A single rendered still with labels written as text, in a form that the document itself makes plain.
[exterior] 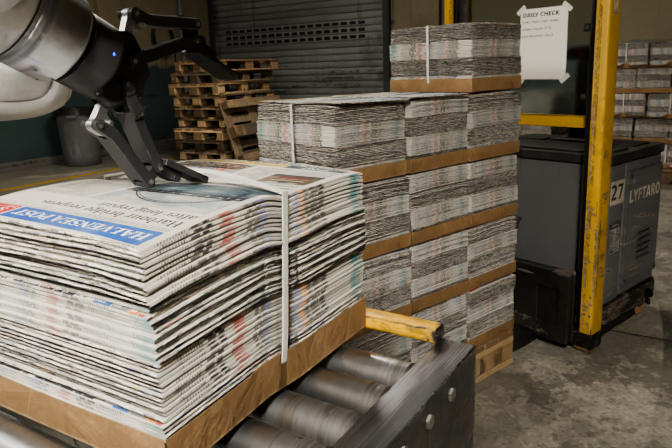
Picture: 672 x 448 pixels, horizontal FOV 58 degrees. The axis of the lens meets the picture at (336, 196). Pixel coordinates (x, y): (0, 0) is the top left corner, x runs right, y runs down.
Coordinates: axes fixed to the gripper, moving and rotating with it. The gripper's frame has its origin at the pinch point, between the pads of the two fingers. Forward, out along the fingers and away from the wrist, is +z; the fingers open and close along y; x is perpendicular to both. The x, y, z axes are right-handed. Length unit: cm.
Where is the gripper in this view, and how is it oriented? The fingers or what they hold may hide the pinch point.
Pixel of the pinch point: (208, 124)
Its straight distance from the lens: 76.3
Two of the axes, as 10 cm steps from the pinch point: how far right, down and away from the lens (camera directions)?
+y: -2.2, 9.6, -2.0
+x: 8.4, 0.8, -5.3
